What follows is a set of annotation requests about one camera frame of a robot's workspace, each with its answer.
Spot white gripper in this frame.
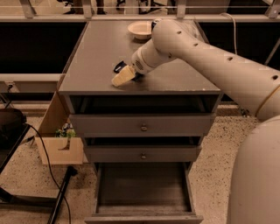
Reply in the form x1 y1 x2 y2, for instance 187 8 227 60
112 46 157 87

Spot blue rxbar blueberry wrapper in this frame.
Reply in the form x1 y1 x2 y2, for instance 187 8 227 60
114 60 127 74

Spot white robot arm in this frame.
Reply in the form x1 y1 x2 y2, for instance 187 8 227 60
112 19 280 224

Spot grey drawer cabinet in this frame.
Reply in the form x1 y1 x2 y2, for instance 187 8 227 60
58 19 224 224

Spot grey top drawer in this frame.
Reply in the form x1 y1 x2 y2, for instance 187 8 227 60
70 114 215 137

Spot grey drawer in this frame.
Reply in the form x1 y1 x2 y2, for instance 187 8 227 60
70 114 215 137
84 146 202 163
85 162 203 224

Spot grey middle drawer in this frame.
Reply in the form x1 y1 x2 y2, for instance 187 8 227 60
84 146 202 163

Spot grey bottom drawer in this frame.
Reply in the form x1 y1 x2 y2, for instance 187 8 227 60
85 162 203 224

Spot white bowl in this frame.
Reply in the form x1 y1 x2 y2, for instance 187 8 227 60
128 21 151 40

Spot blue pepsi can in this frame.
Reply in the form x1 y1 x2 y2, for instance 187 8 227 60
151 18 162 30

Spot green items in crate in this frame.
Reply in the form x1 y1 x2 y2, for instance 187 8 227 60
55 122 76 138

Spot wooden crate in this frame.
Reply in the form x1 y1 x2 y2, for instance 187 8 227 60
35 93 84 165

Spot black stand leg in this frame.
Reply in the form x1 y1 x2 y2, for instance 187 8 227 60
47 166 78 224

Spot black chair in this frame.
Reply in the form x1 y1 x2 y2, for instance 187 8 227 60
0 108 29 173

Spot white cable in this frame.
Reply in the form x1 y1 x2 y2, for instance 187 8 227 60
219 12 239 56

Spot black cable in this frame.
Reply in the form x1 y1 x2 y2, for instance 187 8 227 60
24 122 73 224

